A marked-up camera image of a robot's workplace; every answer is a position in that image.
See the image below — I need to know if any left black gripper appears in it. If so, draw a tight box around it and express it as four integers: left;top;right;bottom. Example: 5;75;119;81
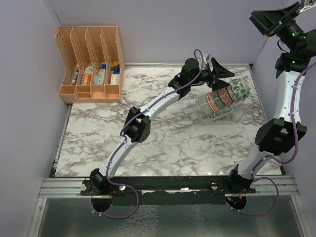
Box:
189;58;234;90

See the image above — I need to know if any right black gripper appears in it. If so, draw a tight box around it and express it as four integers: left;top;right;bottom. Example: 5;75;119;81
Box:
249;1;303;53

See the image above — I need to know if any grey leaf pattern bowl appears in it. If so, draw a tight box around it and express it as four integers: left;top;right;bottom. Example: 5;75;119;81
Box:
218;87;234;107

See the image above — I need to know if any brown white geometric bowl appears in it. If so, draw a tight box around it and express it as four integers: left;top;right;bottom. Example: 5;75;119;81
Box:
230;93;240;103

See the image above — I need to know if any orange floral bowl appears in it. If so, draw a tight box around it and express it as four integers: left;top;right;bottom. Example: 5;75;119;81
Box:
206;92;219;112

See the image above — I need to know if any green leaf pattern bowl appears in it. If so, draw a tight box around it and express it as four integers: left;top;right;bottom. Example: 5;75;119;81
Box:
229;79;251;101

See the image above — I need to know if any blue hexagon red-rim bowl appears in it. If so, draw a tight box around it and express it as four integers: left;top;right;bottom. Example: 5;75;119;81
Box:
212;90;226;110

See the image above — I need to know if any green white geometric bowl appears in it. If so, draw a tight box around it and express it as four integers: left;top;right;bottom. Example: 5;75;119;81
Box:
197;95;213;116

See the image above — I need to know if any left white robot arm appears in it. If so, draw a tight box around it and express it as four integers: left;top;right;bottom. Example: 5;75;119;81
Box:
89;58;235;195

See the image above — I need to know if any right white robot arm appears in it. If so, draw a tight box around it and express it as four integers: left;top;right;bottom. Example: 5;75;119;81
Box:
227;0;316;193

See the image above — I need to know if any yellow black toy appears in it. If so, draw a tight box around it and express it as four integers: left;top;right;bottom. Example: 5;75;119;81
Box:
111;61;119;71

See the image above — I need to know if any mint green box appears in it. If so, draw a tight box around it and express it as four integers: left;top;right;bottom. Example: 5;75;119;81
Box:
96;69;106;85

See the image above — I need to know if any pink plastic file organizer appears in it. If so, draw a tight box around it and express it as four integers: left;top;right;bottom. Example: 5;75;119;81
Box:
55;26;125;104

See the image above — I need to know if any orange white box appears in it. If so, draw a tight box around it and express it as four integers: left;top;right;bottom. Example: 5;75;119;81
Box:
81;73;92;85

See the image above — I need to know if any small bottle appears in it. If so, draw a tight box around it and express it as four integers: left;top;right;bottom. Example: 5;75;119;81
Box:
71;70;79;85

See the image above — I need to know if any clear wire dish rack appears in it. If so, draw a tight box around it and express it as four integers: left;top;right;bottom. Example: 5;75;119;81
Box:
196;78;258;124

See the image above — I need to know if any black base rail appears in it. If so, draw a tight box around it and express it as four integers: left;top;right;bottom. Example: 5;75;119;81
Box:
81;175;257;206

